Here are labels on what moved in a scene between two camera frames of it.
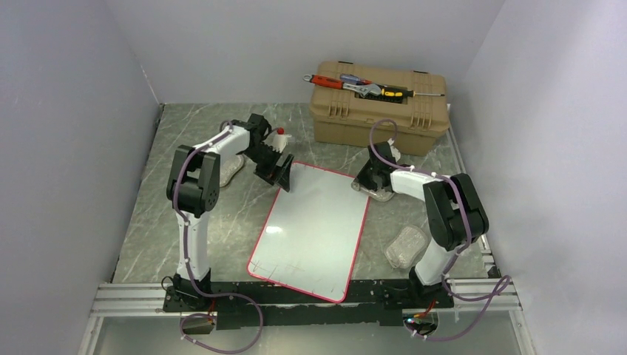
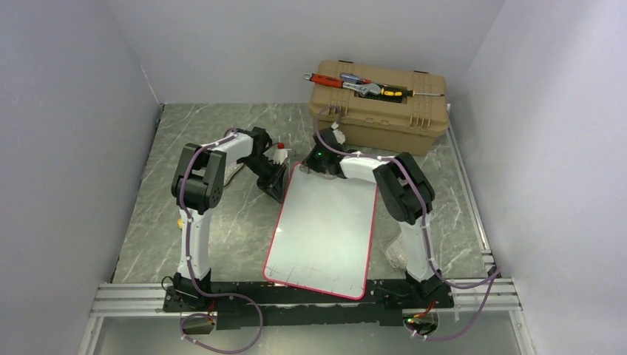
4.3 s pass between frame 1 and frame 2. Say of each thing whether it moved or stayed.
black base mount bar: stayed
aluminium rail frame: stayed
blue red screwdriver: stayed
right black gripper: moved
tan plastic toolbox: stayed
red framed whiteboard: moved
